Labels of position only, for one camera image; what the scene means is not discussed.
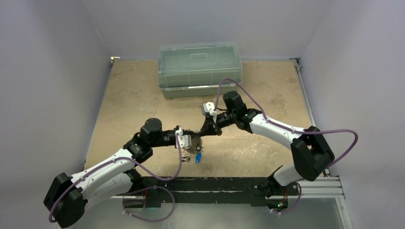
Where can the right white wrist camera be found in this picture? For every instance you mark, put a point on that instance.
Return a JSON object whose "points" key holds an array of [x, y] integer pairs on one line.
{"points": [[208, 109]]}

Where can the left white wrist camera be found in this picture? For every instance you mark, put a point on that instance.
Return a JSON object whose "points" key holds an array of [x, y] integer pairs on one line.
{"points": [[182, 139]]}

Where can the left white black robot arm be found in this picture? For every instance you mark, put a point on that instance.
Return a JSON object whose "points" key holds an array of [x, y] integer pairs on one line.
{"points": [[110, 167]]}

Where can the clear plastic storage box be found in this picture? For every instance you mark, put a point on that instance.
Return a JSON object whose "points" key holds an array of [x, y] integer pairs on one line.
{"points": [[197, 69]]}

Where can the right side aluminium rail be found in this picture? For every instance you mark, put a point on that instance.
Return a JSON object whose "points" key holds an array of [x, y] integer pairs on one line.
{"points": [[298, 66]]}

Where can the black key tag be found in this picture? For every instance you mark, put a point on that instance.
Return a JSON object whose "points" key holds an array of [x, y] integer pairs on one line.
{"points": [[198, 148]]}

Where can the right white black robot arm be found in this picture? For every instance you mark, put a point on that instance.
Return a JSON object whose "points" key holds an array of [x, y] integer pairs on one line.
{"points": [[310, 151]]}

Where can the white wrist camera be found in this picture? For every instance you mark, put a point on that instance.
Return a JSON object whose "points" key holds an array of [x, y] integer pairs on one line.
{"points": [[208, 109], [182, 139]]}

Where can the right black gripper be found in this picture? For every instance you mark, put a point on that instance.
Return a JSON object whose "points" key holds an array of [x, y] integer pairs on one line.
{"points": [[222, 120]]}

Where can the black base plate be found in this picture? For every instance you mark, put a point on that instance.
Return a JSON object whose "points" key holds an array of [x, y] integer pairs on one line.
{"points": [[255, 191]]}

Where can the blue key tag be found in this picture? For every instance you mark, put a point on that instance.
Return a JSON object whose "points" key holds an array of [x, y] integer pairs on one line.
{"points": [[198, 158]]}

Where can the aluminium frame rail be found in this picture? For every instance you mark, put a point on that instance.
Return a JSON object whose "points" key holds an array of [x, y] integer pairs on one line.
{"points": [[323, 187]]}

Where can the silver key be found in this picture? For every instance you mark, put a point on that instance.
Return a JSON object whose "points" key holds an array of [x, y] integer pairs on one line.
{"points": [[186, 159]]}

